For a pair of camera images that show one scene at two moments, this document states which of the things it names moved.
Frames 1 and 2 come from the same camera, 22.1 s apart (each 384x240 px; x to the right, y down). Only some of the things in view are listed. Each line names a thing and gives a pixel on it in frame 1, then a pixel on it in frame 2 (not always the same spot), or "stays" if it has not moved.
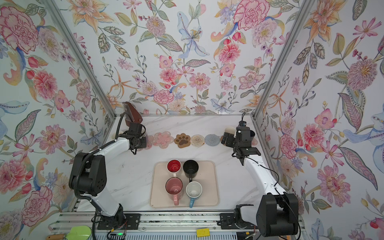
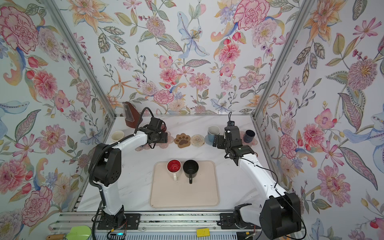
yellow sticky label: (203, 232) stays
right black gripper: (231, 138) → (222, 139)
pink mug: (174, 186) → (163, 127)
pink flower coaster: (162, 140) stays
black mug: (190, 168) stays
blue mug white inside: (193, 190) → (212, 131)
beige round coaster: (197, 140) stays
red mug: (174, 166) stays
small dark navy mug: (252, 135) stays
